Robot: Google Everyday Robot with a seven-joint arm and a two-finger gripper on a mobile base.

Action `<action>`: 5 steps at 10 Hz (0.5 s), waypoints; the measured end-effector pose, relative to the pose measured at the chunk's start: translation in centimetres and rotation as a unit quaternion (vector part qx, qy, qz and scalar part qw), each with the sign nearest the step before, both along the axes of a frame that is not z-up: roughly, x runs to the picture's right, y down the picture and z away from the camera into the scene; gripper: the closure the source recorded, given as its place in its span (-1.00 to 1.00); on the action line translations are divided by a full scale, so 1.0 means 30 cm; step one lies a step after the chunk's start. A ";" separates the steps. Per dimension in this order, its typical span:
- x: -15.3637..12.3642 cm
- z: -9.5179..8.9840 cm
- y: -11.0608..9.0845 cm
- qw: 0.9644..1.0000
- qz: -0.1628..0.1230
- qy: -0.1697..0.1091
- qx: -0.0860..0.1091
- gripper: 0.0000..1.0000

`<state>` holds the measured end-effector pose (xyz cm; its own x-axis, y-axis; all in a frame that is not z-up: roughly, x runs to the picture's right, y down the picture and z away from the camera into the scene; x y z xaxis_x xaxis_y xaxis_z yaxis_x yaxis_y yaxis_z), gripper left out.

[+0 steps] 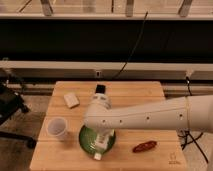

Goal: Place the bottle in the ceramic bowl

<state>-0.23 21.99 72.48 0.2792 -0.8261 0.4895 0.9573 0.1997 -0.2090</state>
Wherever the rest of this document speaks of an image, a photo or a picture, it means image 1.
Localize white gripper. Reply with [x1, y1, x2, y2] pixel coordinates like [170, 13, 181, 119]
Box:
[94, 130, 114, 160]

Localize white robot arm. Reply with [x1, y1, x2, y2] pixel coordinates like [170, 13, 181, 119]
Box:
[84, 93, 213, 160]

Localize green ceramic bowl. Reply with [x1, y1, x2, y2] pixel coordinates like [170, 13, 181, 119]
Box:
[79, 126, 116, 155]

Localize wooden table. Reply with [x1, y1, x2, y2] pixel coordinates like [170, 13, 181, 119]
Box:
[29, 80, 188, 171]

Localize red chili pepper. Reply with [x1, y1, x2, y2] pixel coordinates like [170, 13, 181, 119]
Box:
[132, 141, 157, 153]

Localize white rectangular sponge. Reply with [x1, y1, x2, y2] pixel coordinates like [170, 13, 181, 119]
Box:
[64, 93, 79, 108]

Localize black rectangular block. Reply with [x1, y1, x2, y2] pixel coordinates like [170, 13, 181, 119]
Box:
[95, 84, 106, 94]

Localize black cables at right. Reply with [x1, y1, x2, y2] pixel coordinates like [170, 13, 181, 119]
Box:
[178, 76, 210, 164]

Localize black hanging cable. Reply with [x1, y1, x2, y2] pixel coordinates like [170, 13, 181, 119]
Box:
[111, 10, 150, 81]

